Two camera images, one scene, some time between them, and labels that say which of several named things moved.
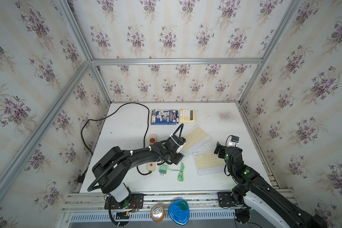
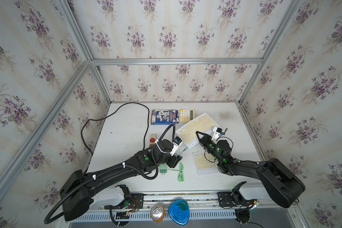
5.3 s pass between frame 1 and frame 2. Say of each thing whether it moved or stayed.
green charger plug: stayed
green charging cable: stayed
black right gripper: moved
